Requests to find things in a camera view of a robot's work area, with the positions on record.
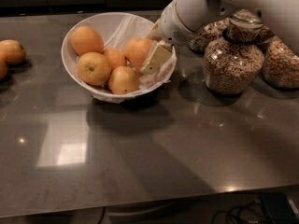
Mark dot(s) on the yellowish orange front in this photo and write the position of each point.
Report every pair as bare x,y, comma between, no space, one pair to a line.
123,80

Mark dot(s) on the right cereal glass jar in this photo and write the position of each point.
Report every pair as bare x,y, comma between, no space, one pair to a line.
281,66

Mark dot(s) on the black power adapter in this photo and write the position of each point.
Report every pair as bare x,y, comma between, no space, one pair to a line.
277,209

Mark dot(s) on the cereal glass jar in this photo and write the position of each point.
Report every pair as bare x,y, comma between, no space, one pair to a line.
233,61
281,66

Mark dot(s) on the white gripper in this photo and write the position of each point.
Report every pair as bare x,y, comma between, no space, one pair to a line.
170,23

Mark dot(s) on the orange on table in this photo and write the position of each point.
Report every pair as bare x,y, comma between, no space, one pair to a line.
12,52

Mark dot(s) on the white bowl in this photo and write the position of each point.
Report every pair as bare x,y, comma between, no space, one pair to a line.
70,57

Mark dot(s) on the front cereal glass jar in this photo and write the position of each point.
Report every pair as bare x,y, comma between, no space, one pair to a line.
233,61

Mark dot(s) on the back left cereal jar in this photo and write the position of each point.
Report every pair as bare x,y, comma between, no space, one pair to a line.
206,35

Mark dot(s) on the small centre orange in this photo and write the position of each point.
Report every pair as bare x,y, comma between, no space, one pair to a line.
115,58

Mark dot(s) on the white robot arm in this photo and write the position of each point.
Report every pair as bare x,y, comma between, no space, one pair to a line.
182,19

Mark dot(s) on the white paper liner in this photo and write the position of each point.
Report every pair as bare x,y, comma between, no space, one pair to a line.
116,29

